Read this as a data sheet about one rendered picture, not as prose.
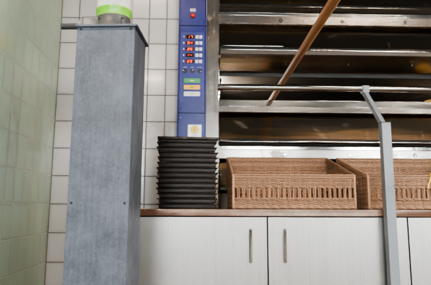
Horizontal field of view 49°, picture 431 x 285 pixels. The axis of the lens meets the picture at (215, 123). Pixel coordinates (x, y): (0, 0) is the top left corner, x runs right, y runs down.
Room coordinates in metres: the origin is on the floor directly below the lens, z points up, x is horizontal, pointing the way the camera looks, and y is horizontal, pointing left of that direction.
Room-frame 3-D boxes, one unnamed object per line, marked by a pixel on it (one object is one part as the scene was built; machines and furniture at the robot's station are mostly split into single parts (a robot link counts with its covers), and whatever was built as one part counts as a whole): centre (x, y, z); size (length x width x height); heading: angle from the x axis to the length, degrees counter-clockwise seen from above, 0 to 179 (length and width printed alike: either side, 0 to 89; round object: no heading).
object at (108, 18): (1.63, 0.43, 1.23); 0.26 x 0.15 x 0.06; 88
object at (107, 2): (1.62, 0.37, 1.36); 0.16 x 0.13 x 0.19; 15
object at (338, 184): (2.33, -0.34, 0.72); 0.56 x 0.49 x 0.28; 92
